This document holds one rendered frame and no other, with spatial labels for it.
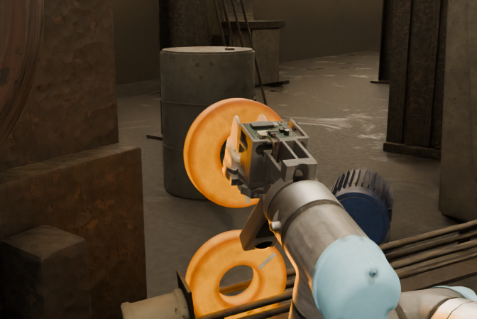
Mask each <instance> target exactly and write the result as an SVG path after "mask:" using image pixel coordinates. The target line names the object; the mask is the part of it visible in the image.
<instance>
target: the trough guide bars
mask: <svg viewBox="0 0 477 319"><path fill-rule="evenodd" d="M473 227H477V220H473V221H470V222H465V223H462V224H459V225H454V226H451V227H446V228H443V229H438V230H435V231H432V232H428V233H424V234H419V235H417V236H413V237H408V238H405V239H401V240H397V241H394V242H390V243H387V244H382V245H379V248H380V249H381V250H382V252H385V251H388V250H391V249H396V248H399V247H403V246H407V245H409V244H414V243H418V242H422V241H425V240H428V239H433V238H436V237H440V236H444V235H447V234H451V233H455V232H459V234H458V235H455V236H452V237H447V238H444V239H440V240H437V241H434V242H429V243H426V244H421V245H418V246H416V247H410V248H408V249H403V250H400V251H397V252H392V253H389V254H384V255H385V258H386V260H387V261H390V260H393V259H398V258H401V257H404V256H409V255H412V254H416V253H419V252H424V251H427V250H430V249H434V248H437V247H442V246H445V245H448V244H453V243H455V242H458V244H457V245H454V246H451V247H447V248H443V249H439V250H436V251H433V252H428V253H426V254H420V255H418V256H414V257H410V258H407V259H403V260H399V261H395V262H393V263H389V265H391V267H392V268H393V270H396V269H401V268H403V267H406V266H411V265H414V264H418V263H421V262H424V261H429V260H431V259H436V258H439V257H442V256H446V255H449V254H453V253H457V252H462V251H464V250H467V249H471V248H474V247H477V239H475V240H472V241H470V238H474V237H477V230H474V231H470V228H473ZM474 258H477V250H475V251H472V252H467V253H465V254H460V255H457V256H453V257H450V258H447V259H442V260H440V261H435V262H432V263H429V264H425V265H422V266H418V267H415V268H412V269H408V270H404V271H400V272H397V273H396V274H397V276H398V278H399V280H401V279H405V278H408V277H411V276H415V275H418V274H423V273H425V272H428V271H433V270H435V269H440V268H442V267H445V266H450V265H452V264H457V263H460V262H463V261H467V260H470V259H474ZM286 272H287V277H291V276H295V275H296V270H295V268H292V269H288V270H286ZM251 282H252V279H250V280H247V281H242V282H239V283H234V284H231V285H228V286H223V287H220V288H219V292H220V293H221V294H222V295H224V294H228V293H232V292H235V291H240V290H243V289H246V288H248V287H249V286H250V284H251ZM294 285H295V279H293V280H289V281H286V287H285V289H288V288H292V287H294ZM292 294H293V290H292V291H287V292H284V293H280V294H277V295H274V296H269V297H267V298H262V299H259V300H256V301H251V302H248V303H244V304H241V305H238V306H234V307H230V308H226V309H223V310H218V311H215V312H213V313H207V314H205V315H201V316H197V317H195V319H224V318H227V317H229V316H233V315H237V314H240V313H245V312H247V311H250V310H255V309H257V308H262V307H265V306H269V305H272V304H275V303H279V302H283V301H287V300H290V299H292ZM290 306H291V303H287V304H285V305H281V306H277V307H274V308H270V309H267V310H262V311H260V312H257V313H252V314H250V315H245V316H242V317H239V318H234V319H266V318H270V317H273V316H276V315H280V314H283V313H287V312H290Z"/></svg>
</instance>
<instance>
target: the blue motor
mask: <svg viewBox="0 0 477 319"><path fill-rule="evenodd" d="M372 171H373V170H372V169H371V171H368V170H366V168H365V170H364V169H361V168H359V169H358V170H355V169H354V168H353V170H352V171H350V172H349V170H347V172H346V174H345V175H344V173H342V174H341V177H339V176H338V178H337V180H336V181H334V184H333V186H332V187H331V190H330V192H331V193H332V194H333V195H334V197H335V198H336V199H337V200H338V201H339V202H340V203H341V205H342V206H343V207H344V209H345V211H347V212H348V214H349V215H350V216H351V217H352V219H353V220H354V221H355V222H356V224H357V225H358V226H359V227H360V228H361V229H362V230H363V231H364V232H365V234H366V235H367V236H368V238H369V239H370V240H372V241H373V242H375V243H376V244H377V245H378V246H379V245H382V244H387V243H390V229H389V227H390V222H392V213H393V197H392V194H393V192H392V191H390V185H389V186H387V180H386V181H384V180H383V176H381V177H380V176H379V175H378V172H377V173H374V172H372Z"/></svg>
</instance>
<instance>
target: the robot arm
mask: <svg viewBox="0 0 477 319"><path fill-rule="evenodd" d="M295 128H296V130H298V131H299V132H300V133H301V135H302V136H297V135H296V134H295V133H294V130H295ZM308 143H309V137H308V135H306V133H305V132H303V130H302V129H301V128H300V127H299V126H298V125H297V124H296V123H295V121H294V120H293V119H290V122H289V126H288V125H287V124H286V123H285V122H284V121H267V119H266V117H265V116H264V115H263V114H260V115H259V116H258V120H257V121H255V122H250V123H244V124H242V123H241V122H240V121H239V118H238V116H235V117H234V120H233V124H232V128H231V135H230V137H229V138H228V139H227V142H226V150H225V157H224V160H223V168H222V170H223V173H224V175H225V177H226V178H227V179H228V180H229V181H230V183H231V185H232V186H233V185H236V186H237V188H238V189H239V190H240V191H241V194H242V195H245V196H247V197H249V198H250V199H255V198H258V199H259V201H258V203H257V205H256V206H255V208H254V210H253V212H252V213H251V216H250V217H249V219H248V221H247V223H246V224H245V226H244V228H243V229H242V231H241V233H240V235H239V238H240V240H241V245H242V248H243V250H244V251H250V250H254V249H267V248H268V247H274V246H275V245H276V244H277V243H278V241H279V242H280V244H281V245H282V247H283V249H284V251H285V253H286V254H287V256H288V258H289V260H290V261H291V263H292V265H293V266H294V268H295V270H296V279H295V285H294V289H293V294H292V302H291V306H290V313H289V318H288V319H477V295H476V294H475V293H474V291H472V290H471V289H469V288H466V287H462V286H454V287H450V286H435V287H432V288H428V289H424V290H418V291H407V292H401V286H400V280H399V278H398V275H397V274H396V273H395V271H394V270H393V268H392V267H391V265H389V263H388V261H387V260H386V258H385V255H384V253H383V252H382V250H381V249H380V248H379V246H378V245H377V244H376V243H375V242H373V241H372V240H370V239H369V238H368V236H367V235H366V234H365V232H364V231H363V230H362V229H361V228H360V227H359V226H358V225H357V224H356V222H355V221H354V220H353V219H352V217H351V216H350V215H349V214H348V212H347V211H345V209H344V207H343V206H342V205H341V203H340V202H339V201H338V200H337V199H336V198H335V197H334V195H333V194H332V193H331V192H330V190H329V189H328V188H327V187H326V186H325V185H324V184H322V183H320V182H319V181H318V180H317V179H316V174H317V166H318V163H317V162H316V161H315V160H314V159H313V157H312V156H311V155H310V154H309V153H308V152H307V147H308Z"/></svg>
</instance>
